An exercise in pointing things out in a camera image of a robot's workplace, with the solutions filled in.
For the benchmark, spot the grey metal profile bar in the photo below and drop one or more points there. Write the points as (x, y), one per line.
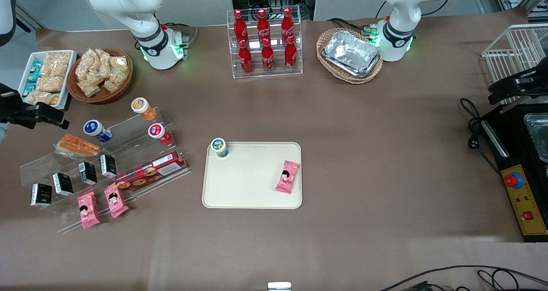
(30, 18)

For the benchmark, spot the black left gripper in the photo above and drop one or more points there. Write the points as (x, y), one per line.
(532, 81)

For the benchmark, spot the red cookie box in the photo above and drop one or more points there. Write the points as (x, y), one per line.
(150, 171)

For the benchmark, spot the black power plug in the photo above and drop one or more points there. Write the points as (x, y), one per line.
(473, 143)

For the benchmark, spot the wicker basket with foil trays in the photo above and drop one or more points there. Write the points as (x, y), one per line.
(325, 70)

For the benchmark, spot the white rectangular snack tray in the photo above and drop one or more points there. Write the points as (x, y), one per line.
(70, 68)

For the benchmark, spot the red cola bottle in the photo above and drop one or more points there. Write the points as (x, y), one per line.
(239, 25)
(287, 23)
(262, 25)
(268, 57)
(290, 55)
(245, 59)

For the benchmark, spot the wicker basket with snack bags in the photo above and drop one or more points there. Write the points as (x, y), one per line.
(77, 95)

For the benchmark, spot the pink snack packet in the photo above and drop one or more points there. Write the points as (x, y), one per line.
(88, 210)
(287, 177)
(115, 200)

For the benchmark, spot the red rocker switch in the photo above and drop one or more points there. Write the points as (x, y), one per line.
(528, 216)

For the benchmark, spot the clear acrylic stepped shelf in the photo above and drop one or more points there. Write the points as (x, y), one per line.
(132, 147)

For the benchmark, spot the blue-lid small jar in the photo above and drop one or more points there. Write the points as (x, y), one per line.
(96, 130)

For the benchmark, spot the teal snack packet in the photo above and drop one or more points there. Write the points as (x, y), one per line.
(29, 89)
(33, 75)
(36, 66)

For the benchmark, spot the brown table cover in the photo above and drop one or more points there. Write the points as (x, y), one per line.
(385, 154)

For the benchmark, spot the grey metal lever bar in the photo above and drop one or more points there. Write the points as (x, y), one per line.
(513, 106)

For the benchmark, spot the small white device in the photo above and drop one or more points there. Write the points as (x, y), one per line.
(279, 286)

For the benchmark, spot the red-lid small jar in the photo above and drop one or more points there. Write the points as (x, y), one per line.
(159, 133)

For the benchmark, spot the green-lid small jar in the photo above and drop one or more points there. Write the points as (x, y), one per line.
(219, 147)

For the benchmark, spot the tan snack bag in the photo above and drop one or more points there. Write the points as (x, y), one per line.
(39, 97)
(50, 84)
(58, 62)

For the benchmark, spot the orange-lid small jar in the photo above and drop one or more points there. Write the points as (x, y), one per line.
(142, 108)

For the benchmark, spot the beige plastic tray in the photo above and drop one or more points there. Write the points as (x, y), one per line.
(248, 179)

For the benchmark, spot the steel food container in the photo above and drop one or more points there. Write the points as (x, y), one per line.
(538, 137)

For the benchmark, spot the yellow control panel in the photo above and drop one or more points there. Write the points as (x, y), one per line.
(520, 201)

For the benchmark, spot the clear acrylic bottle rack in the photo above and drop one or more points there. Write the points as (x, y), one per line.
(278, 73)

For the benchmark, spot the small black carton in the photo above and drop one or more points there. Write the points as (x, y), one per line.
(88, 173)
(63, 184)
(108, 165)
(41, 195)

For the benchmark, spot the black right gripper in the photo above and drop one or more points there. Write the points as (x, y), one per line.
(13, 109)

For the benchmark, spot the black sealing machine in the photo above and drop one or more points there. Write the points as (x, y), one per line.
(513, 154)

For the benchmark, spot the aluminium foil tray stack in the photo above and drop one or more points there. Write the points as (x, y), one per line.
(351, 51)

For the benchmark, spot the triangular sandwich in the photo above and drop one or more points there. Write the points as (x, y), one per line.
(78, 146)

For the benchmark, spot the clear bag of fried snacks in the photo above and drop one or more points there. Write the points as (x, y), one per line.
(102, 57)
(87, 64)
(119, 63)
(114, 80)
(90, 87)

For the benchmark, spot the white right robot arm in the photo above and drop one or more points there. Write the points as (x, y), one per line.
(128, 4)

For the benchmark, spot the red emergency stop button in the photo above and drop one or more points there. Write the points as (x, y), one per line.
(513, 180)

